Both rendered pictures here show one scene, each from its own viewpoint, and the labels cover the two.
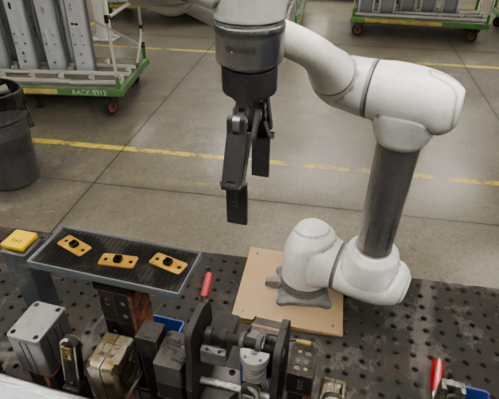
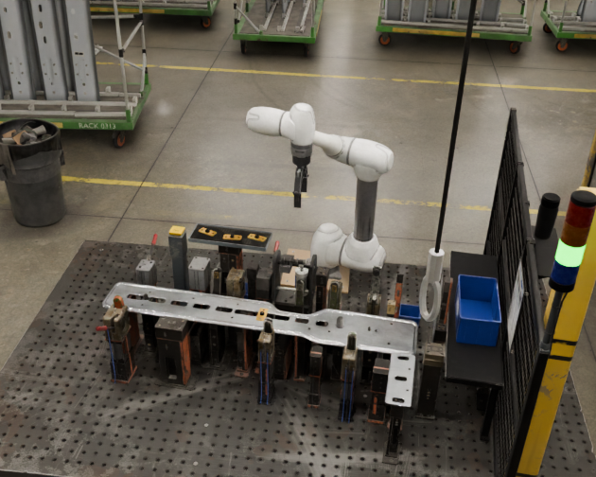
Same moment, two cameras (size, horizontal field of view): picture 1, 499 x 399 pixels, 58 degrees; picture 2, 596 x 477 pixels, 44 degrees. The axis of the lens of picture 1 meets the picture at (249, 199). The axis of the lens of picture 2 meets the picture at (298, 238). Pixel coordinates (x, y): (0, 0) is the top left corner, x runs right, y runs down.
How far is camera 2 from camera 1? 2.42 m
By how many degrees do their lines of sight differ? 5
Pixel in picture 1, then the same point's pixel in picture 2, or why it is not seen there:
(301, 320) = not seen: hidden behind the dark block
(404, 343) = (384, 294)
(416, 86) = (369, 152)
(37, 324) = (201, 264)
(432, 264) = not seen: hidden behind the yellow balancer
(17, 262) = (176, 241)
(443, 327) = (409, 287)
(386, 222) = (365, 219)
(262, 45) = (306, 150)
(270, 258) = (302, 255)
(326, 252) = (337, 241)
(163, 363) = (261, 277)
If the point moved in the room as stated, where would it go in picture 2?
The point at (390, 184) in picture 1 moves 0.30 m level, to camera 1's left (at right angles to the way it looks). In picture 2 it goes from (364, 198) to (303, 199)
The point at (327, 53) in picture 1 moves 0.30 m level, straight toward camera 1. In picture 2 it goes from (328, 141) to (324, 172)
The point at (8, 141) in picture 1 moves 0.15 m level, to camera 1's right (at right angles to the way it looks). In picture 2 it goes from (46, 179) to (67, 179)
